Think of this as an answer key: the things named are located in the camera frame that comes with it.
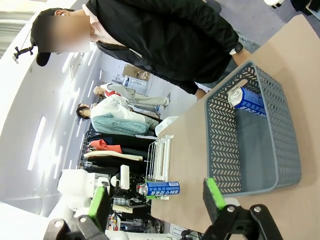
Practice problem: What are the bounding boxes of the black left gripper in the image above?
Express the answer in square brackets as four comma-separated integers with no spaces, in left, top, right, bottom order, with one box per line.
[111,174,162,205]

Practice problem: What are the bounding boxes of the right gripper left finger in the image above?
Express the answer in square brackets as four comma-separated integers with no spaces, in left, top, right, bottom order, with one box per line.
[42,185,112,240]

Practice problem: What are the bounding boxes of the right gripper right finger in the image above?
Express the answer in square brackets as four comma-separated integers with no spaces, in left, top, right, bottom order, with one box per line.
[199,177,285,240]

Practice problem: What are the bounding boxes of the blue Pocari Sweat can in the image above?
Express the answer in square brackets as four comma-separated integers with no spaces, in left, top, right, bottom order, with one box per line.
[136,181,181,198]
[226,86,268,119]

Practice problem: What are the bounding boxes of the person's right hand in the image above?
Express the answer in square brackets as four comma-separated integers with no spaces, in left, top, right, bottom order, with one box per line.
[194,87,209,101]

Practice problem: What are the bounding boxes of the person's left hand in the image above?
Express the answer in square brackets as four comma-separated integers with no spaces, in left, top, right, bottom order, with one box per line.
[232,48,254,66]

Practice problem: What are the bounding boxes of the clothes rack with dark garments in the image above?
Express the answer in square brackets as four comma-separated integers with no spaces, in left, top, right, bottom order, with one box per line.
[77,129,157,177]

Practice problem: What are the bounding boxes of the grey plastic lattice basket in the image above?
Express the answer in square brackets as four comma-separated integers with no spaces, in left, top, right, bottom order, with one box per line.
[204,59,302,198]

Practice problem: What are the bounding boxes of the white plastic bag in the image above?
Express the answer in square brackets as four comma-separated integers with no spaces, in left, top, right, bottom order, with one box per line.
[154,115,181,138]

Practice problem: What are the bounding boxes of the mannequin in white shirt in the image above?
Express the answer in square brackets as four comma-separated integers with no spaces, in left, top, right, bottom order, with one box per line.
[75,96,165,138]

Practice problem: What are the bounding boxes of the mannequin in grey vest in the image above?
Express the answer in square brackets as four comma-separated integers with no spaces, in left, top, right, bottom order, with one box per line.
[93,83,171,108]

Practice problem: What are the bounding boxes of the white slatted crate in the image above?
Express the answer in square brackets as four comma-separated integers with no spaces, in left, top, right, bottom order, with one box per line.
[124,74,149,88]

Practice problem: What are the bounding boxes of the stacked cardboard boxes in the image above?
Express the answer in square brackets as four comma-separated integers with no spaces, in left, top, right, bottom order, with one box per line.
[122,63,152,81]

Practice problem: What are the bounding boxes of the person in black jacket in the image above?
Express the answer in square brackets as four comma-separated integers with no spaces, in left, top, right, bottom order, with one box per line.
[31,0,253,101]

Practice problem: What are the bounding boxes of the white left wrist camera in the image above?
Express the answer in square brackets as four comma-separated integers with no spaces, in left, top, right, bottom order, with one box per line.
[119,164,131,190]

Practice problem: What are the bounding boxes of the smartwatch with white strap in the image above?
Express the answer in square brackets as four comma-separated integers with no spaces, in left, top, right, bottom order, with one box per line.
[229,41,244,55]

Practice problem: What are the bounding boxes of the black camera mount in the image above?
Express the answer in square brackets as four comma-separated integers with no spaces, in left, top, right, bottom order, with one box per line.
[13,45,35,62]

